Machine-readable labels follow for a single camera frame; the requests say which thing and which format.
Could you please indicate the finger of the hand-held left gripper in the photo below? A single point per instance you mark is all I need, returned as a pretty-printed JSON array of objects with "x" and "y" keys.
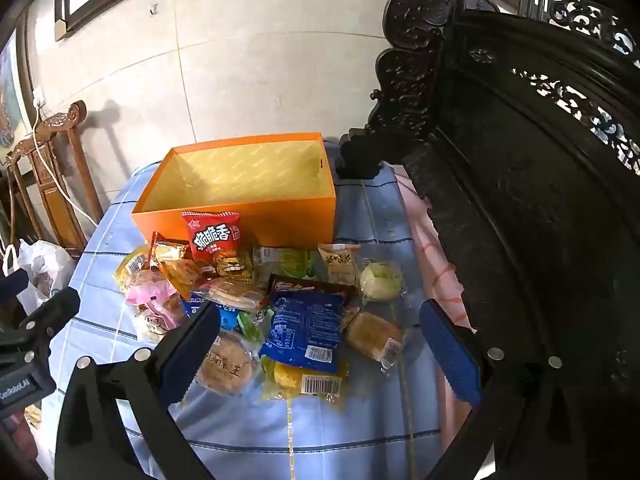
[
  {"x": 55, "y": 310},
  {"x": 12, "y": 284}
]

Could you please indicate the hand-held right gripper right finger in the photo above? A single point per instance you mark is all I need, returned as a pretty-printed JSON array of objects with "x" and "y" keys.
[{"x": 450, "y": 355}]

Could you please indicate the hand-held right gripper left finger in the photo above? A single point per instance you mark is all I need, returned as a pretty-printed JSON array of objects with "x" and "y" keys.
[{"x": 192, "y": 355}]

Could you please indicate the round brown cake packet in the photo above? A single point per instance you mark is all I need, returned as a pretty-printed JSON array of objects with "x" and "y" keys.
[{"x": 227, "y": 365}]

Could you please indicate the white round pastry packet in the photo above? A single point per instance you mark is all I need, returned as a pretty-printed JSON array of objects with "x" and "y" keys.
[{"x": 155, "y": 322}]

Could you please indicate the small blue packet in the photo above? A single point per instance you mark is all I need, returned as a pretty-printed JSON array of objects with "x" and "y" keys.
[{"x": 229, "y": 319}]

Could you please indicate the green white candy packet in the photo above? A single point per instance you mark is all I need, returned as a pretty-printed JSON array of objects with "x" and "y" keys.
[{"x": 255, "y": 324}]

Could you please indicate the clear sandwich cracker packet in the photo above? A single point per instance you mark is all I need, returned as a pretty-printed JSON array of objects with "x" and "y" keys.
[{"x": 230, "y": 292}]

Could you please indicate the pink snack packet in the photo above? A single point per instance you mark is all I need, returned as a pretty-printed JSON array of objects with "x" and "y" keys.
[{"x": 147, "y": 290}]

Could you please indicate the brown bread packet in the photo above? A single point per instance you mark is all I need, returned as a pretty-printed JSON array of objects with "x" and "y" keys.
[{"x": 372, "y": 337}]

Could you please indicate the yellow snack packet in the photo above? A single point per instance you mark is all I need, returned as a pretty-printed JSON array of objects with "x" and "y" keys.
[{"x": 131, "y": 267}]

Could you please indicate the orange brown snack packet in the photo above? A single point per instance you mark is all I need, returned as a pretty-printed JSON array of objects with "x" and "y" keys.
[{"x": 172, "y": 265}]

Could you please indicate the green round pastry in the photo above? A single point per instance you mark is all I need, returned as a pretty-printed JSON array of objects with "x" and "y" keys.
[{"x": 381, "y": 281}]

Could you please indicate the large blue snack packet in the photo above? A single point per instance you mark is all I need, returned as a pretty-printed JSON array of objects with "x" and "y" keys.
[{"x": 302, "y": 330}]

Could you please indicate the yellow packet with barcode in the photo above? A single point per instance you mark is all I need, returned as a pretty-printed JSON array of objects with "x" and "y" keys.
[{"x": 305, "y": 385}]

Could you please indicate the red chip packet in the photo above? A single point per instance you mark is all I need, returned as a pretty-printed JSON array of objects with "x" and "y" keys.
[{"x": 212, "y": 240}]

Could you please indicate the green clear snack packet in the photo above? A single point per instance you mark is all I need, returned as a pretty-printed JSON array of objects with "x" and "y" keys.
[{"x": 290, "y": 262}]

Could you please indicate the dark blue biscuit packet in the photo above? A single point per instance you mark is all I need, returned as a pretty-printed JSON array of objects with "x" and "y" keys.
[{"x": 310, "y": 285}]

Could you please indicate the beige pastry packet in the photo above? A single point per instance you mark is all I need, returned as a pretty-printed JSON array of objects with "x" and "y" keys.
[{"x": 340, "y": 265}]

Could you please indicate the orange cardboard box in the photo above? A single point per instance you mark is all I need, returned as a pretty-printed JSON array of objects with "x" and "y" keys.
[{"x": 285, "y": 220}]

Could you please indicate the white plastic bag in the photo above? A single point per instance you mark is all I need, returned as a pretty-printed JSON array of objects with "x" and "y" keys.
[{"x": 45, "y": 260}]

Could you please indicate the pink cloth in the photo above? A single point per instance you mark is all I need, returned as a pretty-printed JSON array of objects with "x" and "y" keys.
[{"x": 440, "y": 270}]

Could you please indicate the brown wooden chair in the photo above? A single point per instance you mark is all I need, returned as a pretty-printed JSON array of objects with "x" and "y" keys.
[{"x": 55, "y": 190}]

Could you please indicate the blue checked tablecloth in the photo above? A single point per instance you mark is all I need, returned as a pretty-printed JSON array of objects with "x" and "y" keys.
[{"x": 300, "y": 435}]

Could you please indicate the dark carved wooden sofa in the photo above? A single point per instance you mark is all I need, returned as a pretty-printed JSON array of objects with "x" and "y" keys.
[{"x": 525, "y": 185}]

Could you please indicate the white wall socket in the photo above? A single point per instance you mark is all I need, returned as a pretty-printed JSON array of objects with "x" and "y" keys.
[{"x": 38, "y": 98}]

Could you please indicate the colourful wall painting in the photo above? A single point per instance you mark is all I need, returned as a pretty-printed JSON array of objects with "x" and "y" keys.
[{"x": 10, "y": 95}]

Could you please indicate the beige wall switch box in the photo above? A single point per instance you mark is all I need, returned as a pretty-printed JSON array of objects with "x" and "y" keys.
[{"x": 60, "y": 29}]

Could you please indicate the wall hook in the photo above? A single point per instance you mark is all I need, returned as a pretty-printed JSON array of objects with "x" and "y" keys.
[{"x": 152, "y": 8}]

